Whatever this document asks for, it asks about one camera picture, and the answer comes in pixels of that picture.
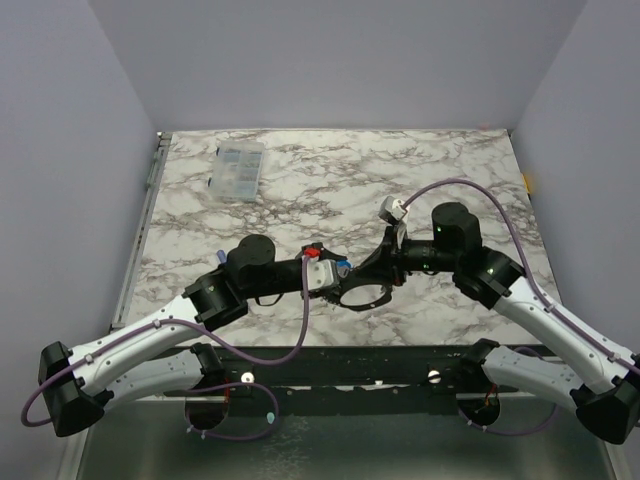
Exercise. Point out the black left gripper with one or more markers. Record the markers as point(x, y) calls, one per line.
point(319, 293)

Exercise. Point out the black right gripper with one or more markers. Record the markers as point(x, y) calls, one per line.
point(391, 255)

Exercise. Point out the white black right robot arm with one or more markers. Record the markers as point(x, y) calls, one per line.
point(597, 380)

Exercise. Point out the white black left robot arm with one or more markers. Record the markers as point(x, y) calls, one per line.
point(80, 384)

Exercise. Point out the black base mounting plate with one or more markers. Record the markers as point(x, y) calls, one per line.
point(350, 381)

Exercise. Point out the clear plastic organizer box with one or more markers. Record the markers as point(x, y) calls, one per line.
point(236, 170)

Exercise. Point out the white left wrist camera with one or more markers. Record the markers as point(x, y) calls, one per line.
point(323, 274)

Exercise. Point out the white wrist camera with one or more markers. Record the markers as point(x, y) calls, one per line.
point(392, 210)
point(323, 274)

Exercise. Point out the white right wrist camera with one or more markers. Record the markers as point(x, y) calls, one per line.
point(392, 210)

